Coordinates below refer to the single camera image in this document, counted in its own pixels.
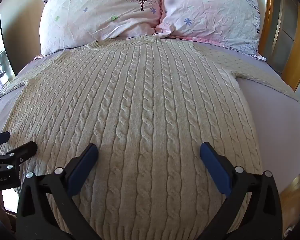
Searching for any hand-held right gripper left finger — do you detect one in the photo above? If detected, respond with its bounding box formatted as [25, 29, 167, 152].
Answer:
[15, 143, 102, 240]

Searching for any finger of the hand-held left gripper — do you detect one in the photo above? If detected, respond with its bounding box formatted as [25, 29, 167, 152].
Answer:
[4, 141, 38, 166]
[0, 131, 11, 147]

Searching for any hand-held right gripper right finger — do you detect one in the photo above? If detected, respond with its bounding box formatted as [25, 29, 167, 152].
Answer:
[196, 142, 283, 240]

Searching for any cream cable-knit sweater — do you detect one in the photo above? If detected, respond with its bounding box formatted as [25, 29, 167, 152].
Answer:
[0, 35, 300, 240]

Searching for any lilac bed sheet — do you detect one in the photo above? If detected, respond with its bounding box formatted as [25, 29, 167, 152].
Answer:
[0, 40, 300, 205]

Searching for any pink pillow with flower print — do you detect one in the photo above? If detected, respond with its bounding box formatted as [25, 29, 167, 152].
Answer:
[155, 0, 267, 62]

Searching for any wooden headboard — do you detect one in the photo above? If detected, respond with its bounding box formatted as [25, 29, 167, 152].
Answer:
[258, 0, 300, 92]

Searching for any pink pillow with tree print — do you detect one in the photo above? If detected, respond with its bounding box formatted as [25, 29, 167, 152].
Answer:
[39, 0, 165, 56]

